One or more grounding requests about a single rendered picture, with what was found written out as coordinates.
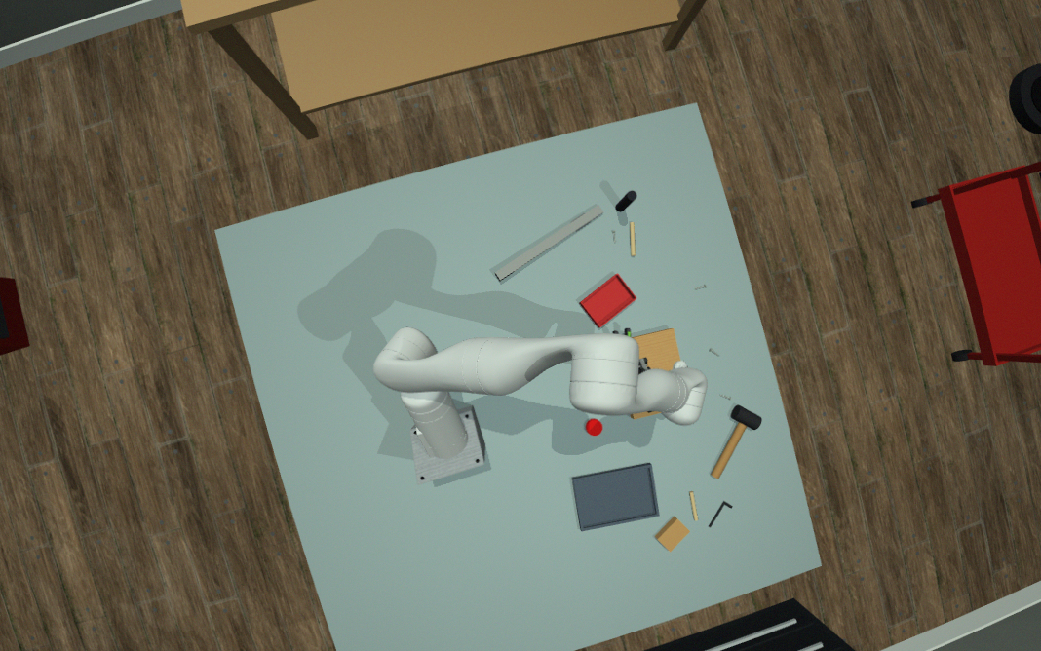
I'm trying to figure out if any black cylinder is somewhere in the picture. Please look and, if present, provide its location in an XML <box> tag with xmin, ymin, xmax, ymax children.
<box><xmin>615</xmin><ymin>190</ymin><xmax>636</xmax><ymax>211</ymax></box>

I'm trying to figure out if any black mallet with wooden handle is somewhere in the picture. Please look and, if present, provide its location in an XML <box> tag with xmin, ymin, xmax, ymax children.
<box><xmin>711</xmin><ymin>405</ymin><xmax>762</xmax><ymax>479</ymax></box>

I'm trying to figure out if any light brown wooden board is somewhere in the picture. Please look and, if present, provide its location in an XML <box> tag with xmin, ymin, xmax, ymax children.
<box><xmin>630</xmin><ymin>328</ymin><xmax>680</xmax><ymax>420</ymax></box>

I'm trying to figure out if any red open tray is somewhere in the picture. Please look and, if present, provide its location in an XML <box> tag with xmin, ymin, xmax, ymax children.
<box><xmin>579</xmin><ymin>273</ymin><xmax>636</xmax><ymax>327</ymax></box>

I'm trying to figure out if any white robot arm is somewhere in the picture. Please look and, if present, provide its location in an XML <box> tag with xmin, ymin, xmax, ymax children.
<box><xmin>373</xmin><ymin>327</ymin><xmax>708</xmax><ymax>459</ymax></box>

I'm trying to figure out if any tan rectangular block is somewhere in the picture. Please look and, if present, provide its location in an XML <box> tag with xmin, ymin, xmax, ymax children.
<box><xmin>655</xmin><ymin>517</ymin><xmax>690</xmax><ymax>552</ymax></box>

